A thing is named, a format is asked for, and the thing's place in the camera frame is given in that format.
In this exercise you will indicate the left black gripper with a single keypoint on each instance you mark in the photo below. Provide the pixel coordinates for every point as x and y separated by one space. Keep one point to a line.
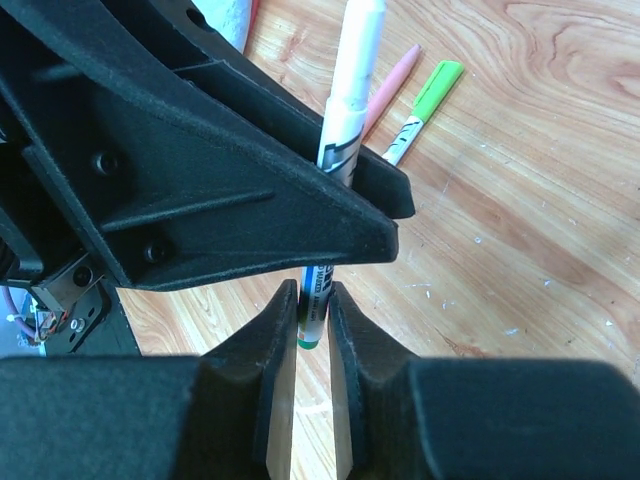
51 159

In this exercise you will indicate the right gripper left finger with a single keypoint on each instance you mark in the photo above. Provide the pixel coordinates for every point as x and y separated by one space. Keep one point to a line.
227 414

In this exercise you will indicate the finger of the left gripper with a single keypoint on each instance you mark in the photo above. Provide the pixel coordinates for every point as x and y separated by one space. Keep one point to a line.
174 32
195 195

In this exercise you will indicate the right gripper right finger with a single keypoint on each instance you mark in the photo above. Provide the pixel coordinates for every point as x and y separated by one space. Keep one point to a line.
398 415

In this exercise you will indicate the white blue pen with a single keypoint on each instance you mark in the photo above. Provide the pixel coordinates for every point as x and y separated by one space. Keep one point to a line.
340 141

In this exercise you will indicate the pink pen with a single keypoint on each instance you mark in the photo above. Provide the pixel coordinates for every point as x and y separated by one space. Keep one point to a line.
389 88

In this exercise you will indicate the light green pen cap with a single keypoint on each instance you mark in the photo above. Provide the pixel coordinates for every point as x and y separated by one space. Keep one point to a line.
436 88

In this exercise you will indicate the white pen green tip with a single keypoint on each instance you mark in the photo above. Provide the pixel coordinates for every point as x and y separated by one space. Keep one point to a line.
403 140

